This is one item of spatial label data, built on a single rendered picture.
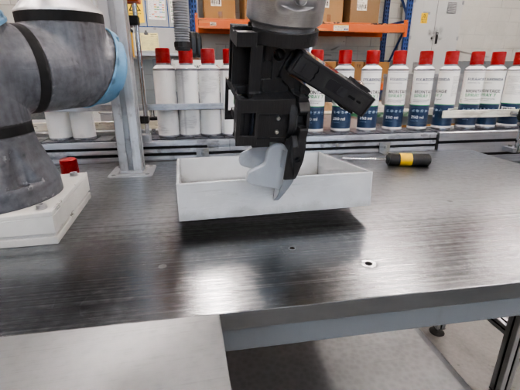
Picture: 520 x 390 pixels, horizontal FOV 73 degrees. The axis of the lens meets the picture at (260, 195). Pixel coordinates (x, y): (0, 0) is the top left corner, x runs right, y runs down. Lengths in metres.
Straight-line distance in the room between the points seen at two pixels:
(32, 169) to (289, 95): 0.34
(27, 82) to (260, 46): 0.31
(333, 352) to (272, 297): 0.87
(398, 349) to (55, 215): 1.05
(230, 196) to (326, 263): 0.15
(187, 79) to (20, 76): 0.44
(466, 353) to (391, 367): 0.56
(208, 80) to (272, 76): 0.51
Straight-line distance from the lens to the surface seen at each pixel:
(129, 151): 0.79
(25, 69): 0.54
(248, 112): 0.37
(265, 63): 0.38
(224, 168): 0.65
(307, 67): 0.38
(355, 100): 0.41
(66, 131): 0.96
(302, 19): 0.36
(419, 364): 1.24
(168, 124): 0.90
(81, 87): 0.58
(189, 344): 0.31
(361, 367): 1.18
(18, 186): 0.54
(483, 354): 1.73
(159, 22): 5.24
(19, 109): 0.54
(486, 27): 7.23
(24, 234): 0.52
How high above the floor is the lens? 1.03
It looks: 19 degrees down
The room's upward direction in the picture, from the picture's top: straight up
